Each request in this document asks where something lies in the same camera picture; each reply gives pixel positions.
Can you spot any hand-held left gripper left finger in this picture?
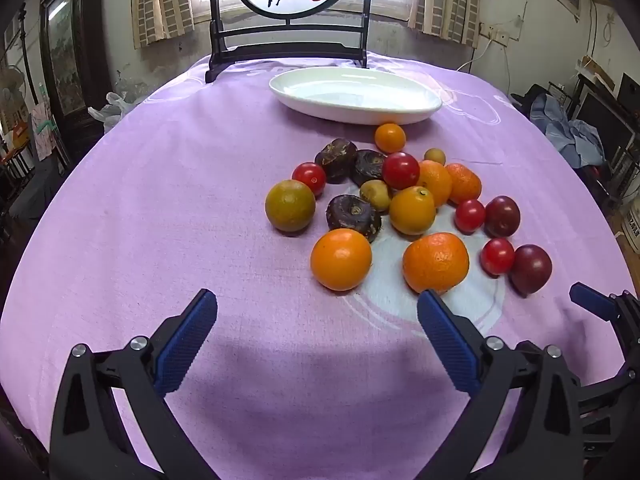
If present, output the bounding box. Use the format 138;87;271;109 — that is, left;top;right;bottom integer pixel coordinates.
49;288;219;480

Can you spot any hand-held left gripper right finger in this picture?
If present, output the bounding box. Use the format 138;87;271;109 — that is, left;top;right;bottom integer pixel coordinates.
416;289;586;480

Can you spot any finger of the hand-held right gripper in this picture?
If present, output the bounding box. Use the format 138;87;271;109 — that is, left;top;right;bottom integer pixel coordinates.
579;369;640;460
570;282;640;366

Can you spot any dark purple plum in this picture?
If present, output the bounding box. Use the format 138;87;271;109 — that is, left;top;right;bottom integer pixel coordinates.
484;195;521;238
509;244;553;296

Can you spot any large bumpy mandarin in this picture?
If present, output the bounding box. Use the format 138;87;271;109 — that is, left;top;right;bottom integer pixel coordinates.
402;232;470;294

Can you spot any red cherry tomato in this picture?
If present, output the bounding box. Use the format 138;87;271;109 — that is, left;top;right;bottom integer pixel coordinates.
292;162;327;196
480;238;516;277
382;152;421;191
454;199;487;234

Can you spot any smooth round orange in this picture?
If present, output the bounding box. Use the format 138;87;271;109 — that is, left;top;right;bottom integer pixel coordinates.
310;228;373;292

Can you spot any yellow-orange citrus with stem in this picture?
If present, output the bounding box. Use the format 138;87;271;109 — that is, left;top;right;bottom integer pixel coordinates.
389;186;437;236

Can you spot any dark brown water chestnut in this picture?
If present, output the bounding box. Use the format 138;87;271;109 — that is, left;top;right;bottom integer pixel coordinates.
314;138;359;184
350;149;388;188
326;194;383;243

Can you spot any orange mandarin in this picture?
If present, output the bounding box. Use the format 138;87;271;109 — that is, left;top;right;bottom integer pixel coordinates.
445;163;483;206

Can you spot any yellow-green jujube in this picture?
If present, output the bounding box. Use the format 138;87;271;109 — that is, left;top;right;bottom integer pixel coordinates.
359;180;393;212

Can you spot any green-orange citrus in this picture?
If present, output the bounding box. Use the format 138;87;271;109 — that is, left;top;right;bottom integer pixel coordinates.
265;179;317;233

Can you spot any small orange tangerine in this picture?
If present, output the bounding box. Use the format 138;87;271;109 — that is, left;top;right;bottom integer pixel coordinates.
375;123;407;154

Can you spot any white oval plate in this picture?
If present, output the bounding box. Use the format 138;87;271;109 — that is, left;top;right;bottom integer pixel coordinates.
269;66;443;126

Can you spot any white sack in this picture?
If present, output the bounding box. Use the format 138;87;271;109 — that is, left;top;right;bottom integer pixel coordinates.
622;205;640;256

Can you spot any purple tablecloth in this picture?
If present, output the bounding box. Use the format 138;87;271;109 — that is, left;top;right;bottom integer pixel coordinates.
0;52;638;480

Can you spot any oval orange kumquat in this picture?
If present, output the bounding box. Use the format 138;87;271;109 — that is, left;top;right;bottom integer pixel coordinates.
417;160;453;208

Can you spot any blue cloth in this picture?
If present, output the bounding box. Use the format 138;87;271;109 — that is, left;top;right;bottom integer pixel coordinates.
530;92;606;168

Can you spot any black monitor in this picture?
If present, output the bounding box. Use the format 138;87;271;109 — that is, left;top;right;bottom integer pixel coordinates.
575;72;640;176

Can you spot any white plastic bag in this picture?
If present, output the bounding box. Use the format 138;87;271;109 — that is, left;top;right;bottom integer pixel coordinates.
88;91;136;128

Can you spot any dark wooden cabinet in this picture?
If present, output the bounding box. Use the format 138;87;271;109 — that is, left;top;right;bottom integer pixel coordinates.
39;0;113;161

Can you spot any black-framed persimmon painting screen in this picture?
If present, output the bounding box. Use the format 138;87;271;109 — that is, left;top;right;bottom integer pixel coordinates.
205;0;374;84

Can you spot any beige brick-pattern curtain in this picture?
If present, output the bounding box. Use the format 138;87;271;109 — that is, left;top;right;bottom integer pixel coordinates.
407;0;483;48
131;0;196;50

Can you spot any white cable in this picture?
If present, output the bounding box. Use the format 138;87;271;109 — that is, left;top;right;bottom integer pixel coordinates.
455;35;493;73

